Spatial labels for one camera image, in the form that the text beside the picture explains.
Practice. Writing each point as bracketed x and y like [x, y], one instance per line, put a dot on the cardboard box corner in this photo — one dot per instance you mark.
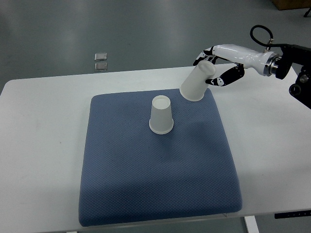
[291, 4]

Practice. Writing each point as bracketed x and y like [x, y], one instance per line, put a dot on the white paper cup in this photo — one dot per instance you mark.
[194, 86]
[161, 119]

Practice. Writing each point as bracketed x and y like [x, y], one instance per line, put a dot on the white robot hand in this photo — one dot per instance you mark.
[264, 63]

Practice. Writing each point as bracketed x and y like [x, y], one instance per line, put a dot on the lower metal floor plate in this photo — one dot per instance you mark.
[101, 66]

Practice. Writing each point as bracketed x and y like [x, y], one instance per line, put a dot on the white table leg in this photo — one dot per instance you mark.
[251, 224]

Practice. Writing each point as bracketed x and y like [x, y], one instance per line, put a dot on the upper metal floor plate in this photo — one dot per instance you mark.
[101, 56]

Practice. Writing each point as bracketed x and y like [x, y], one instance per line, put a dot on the blue textured cushion mat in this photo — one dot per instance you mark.
[132, 174]

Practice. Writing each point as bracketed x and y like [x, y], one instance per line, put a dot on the black tripod leg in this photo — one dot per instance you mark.
[307, 13]

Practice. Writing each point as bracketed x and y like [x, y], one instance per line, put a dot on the black table control panel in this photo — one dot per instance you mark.
[292, 214]

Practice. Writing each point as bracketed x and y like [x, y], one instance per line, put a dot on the metal floor plate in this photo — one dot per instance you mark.
[101, 56]
[101, 66]

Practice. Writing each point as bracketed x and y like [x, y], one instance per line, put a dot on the white paper cup on mat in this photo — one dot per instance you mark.
[161, 119]

